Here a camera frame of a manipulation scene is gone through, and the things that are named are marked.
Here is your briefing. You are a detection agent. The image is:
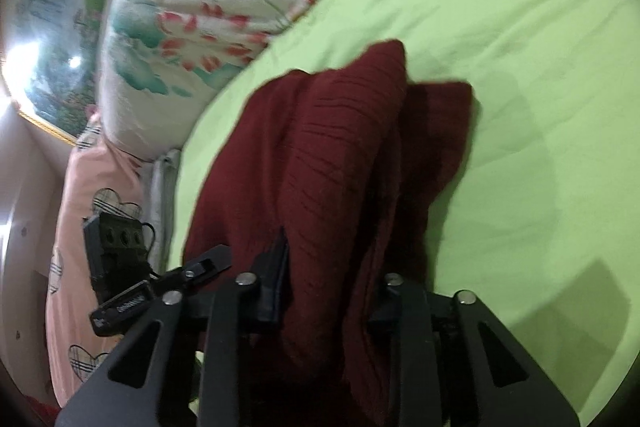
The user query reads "gold framed landscape painting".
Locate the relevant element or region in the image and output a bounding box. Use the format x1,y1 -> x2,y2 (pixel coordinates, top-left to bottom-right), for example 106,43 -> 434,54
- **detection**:
1,0 -> 111,142

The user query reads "light green bed sheet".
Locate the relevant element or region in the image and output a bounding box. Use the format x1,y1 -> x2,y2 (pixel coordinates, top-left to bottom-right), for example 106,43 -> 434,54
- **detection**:
169,0 -> 639,424

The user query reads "floral white quilt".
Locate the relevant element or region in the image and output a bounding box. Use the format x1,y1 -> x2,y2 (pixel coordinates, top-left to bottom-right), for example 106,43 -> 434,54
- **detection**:
99,0 -> 317,160

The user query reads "dark red knit sweater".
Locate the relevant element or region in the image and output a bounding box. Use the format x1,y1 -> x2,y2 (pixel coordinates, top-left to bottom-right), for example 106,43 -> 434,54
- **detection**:
182,40 -> 473,426

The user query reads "pink heart pattern pillow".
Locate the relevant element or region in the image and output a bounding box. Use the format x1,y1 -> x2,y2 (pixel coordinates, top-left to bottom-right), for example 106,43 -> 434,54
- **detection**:
46,114 -> 142,407

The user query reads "grey folded towel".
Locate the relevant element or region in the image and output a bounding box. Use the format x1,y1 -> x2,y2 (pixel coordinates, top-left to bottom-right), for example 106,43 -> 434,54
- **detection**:
140,150 -> 181,274

